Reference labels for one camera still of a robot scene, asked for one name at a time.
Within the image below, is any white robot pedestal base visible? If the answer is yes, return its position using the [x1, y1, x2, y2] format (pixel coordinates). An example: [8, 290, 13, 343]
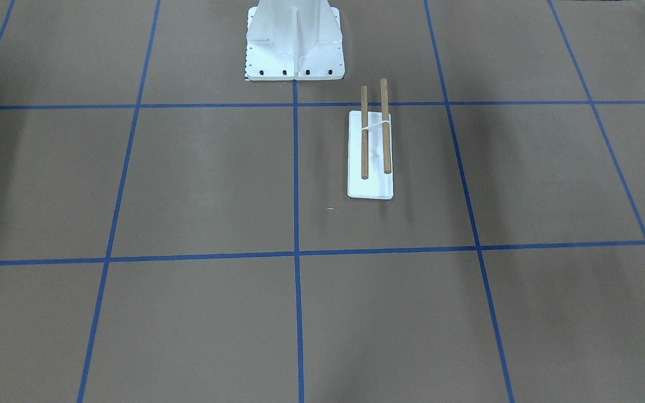
[244, 1, 345, 81]

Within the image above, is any white towel rack base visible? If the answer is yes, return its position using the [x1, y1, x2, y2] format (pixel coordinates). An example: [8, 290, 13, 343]
[347, 110, 394, 200]

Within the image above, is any wooden rack rod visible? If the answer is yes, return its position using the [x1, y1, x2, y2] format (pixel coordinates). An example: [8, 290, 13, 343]
[380, 77, 392, 175]
[361, 85, 369, 180]

